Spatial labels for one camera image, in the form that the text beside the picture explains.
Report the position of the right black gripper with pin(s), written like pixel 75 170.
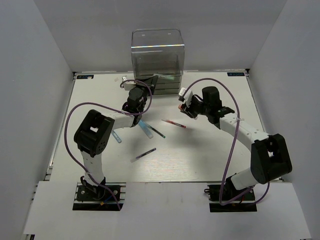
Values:
pixel 188 110

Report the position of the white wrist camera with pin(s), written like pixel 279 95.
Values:
pixel 185 96
pixel 126 84

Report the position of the green cap highlighter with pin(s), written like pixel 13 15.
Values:
pixel 165 77

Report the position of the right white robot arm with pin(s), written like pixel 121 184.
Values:
pixel 269 155

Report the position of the clear plastic drawer organizer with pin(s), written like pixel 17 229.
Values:
pixel 158 51

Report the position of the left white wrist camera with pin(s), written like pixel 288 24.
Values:
pixel 126 84

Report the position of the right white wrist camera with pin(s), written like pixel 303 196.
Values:
pixel 185 96

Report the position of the purple black gel pen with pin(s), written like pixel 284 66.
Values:
pixel 143 155

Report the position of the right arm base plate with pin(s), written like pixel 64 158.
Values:
pixel 243 204

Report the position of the green gel pen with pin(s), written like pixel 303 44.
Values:
pixel 155 130

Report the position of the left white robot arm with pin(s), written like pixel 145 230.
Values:
pixel 94 132

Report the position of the blue cap highlighter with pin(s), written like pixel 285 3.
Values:
pixel 145 129

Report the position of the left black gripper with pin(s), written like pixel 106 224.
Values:
pixel 151 81

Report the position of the light blue gel pen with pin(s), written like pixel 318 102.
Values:
pixel 117 138

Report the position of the red gel pen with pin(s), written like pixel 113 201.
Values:
pixel 173 123

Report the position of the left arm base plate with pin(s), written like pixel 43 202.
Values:
pixel 85 200

